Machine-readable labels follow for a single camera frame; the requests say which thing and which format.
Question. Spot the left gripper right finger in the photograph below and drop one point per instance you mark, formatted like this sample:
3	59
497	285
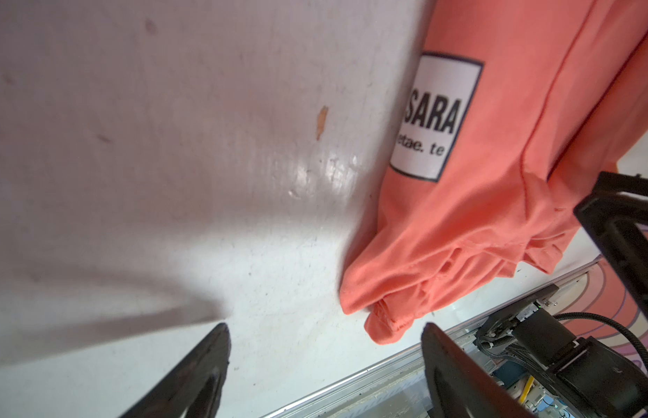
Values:
457	386

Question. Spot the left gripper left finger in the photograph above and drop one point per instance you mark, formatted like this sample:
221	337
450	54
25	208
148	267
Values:
193	388

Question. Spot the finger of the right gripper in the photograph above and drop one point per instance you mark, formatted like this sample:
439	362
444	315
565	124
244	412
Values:
612	215

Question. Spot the coral orange t shirt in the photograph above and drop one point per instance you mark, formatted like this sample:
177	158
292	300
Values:
515	110

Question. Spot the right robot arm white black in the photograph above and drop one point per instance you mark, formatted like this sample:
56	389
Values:
591	378

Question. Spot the aluminium front rail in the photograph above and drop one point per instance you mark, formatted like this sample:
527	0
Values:
396	386

